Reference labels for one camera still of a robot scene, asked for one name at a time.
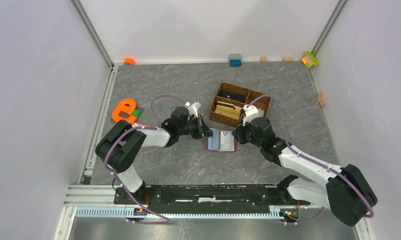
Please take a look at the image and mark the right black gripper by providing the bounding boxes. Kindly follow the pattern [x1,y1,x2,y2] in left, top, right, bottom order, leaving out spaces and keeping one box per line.
[231,117,264,149]

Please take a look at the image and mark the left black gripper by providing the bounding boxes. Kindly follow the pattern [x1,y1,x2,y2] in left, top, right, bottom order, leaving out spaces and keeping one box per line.
[178,114,216,140]

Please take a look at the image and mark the silver VIP card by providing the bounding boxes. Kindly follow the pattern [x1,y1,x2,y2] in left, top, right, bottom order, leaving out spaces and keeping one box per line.
[219,130,236,152]

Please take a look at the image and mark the red card holder wallet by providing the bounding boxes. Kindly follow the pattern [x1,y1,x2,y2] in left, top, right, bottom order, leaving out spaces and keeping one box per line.
[206,128,237,152]

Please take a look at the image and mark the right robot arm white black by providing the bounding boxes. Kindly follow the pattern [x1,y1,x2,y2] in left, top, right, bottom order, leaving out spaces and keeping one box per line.
[232,117,378,227]

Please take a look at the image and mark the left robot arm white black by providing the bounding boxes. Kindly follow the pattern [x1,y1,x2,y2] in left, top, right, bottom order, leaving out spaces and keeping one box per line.
[95,106,213,204]

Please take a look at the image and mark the beige cards in basket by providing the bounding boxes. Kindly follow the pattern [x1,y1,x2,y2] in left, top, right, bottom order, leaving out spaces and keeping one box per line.
[214,101,242,120]

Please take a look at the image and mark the grey cards in basket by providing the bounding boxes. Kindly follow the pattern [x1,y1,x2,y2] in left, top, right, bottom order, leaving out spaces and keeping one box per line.
[257,108,266,117]

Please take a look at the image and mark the black card in basket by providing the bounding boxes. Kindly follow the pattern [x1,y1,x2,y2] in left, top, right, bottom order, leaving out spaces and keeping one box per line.
[218,91,247,103]

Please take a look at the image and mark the woven brown basket organizer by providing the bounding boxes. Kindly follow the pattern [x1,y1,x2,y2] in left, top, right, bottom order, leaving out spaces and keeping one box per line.
[209,82,263,127]

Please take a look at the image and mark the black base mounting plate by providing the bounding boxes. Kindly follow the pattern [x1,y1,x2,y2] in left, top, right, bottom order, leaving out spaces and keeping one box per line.
[133,184,310,214]

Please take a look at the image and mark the blue grey toy bricks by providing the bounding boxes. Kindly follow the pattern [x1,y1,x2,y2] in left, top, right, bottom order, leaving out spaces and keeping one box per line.
[228,53,242,67]

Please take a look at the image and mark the green toy brick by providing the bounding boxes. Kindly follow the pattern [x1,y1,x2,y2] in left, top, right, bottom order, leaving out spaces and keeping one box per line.
[131,109,144,118]

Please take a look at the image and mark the orange plastic letter shape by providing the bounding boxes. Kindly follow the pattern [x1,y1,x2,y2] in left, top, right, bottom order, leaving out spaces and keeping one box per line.
[111,98,137,124]

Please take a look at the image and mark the curved wooden piece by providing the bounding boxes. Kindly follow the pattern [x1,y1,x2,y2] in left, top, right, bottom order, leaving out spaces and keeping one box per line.
[316,92,326,108]

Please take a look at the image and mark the green pink toy bricks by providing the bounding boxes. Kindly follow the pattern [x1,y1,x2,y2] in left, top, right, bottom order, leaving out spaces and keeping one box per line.
[301,51,320,69]

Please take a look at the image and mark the orange round cap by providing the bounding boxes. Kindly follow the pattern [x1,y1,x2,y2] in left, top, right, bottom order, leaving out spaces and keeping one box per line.
[123,57,136,66]

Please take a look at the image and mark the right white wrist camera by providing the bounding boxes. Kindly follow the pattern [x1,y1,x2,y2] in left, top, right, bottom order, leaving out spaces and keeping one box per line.
[242,105,260,126]

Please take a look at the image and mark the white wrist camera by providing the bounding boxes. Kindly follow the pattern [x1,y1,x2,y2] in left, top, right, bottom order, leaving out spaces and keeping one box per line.
[242,105,260,126]
[184,101,202,118]

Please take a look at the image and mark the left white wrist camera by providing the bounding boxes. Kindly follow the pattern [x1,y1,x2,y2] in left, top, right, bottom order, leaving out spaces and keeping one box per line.
[184,101,202,118]

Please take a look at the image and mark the slotted cable duct rail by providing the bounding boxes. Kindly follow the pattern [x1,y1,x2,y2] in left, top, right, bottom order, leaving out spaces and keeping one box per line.
[75,206,284,220]

